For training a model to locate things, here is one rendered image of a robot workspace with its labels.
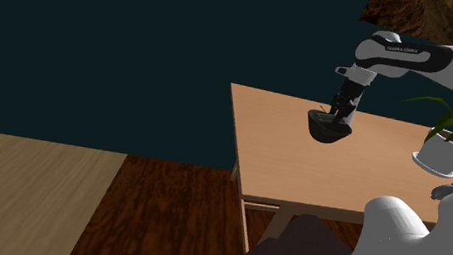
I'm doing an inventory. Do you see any black bowl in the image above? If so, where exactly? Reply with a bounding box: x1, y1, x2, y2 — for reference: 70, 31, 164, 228
303, 108, 355, 147

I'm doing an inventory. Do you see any light wooden table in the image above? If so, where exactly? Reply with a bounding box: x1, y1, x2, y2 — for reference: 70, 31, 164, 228
214, 82, 453, 255

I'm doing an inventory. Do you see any green plant in white pot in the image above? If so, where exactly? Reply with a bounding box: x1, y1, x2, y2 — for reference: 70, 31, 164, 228
395, 90, 453, 180

